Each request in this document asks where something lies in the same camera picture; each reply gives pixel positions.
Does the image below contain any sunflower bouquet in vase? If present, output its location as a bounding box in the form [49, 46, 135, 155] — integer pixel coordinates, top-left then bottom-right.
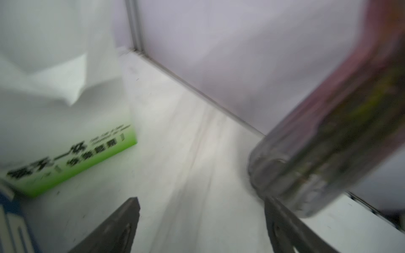
[247, 1, 405, 217]

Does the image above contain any green white takeout bag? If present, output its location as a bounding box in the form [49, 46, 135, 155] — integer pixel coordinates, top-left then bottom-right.
[1, 1, 137, 197]

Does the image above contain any blue beige tote bag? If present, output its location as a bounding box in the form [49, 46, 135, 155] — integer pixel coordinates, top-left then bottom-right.
[1, 184, 42, 253]

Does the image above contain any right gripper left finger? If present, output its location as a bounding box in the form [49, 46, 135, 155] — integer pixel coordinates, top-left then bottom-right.
[70, 197, 141, 253]

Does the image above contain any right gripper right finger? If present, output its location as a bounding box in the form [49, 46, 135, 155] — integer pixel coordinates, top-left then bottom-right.
[264, 197, 337, 253]

